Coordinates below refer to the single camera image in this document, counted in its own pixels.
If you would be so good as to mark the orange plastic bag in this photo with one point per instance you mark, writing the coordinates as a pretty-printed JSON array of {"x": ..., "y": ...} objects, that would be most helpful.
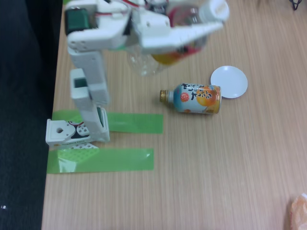
[{"x": 299, "y": 213}]

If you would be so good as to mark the long green tape strip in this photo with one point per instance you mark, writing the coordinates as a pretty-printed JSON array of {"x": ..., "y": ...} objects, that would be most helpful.
[{"x": 115, "y": 159}]

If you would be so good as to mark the green plastic sheet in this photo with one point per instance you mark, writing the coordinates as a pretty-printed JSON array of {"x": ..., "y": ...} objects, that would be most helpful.
[{"x": 66, "y": 1}]

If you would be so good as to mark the orange juice bottle can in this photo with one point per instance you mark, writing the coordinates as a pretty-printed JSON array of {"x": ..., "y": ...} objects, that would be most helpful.
[{"x": 192, "y": 98}]

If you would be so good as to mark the white round plate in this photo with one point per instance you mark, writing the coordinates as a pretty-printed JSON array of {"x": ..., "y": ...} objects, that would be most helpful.
[{"x": 230, "y": 79}]

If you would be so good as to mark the clear plastic bottle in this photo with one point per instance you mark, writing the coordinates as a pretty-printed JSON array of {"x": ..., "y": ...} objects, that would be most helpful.
[{"x": 165, "y": 58}]

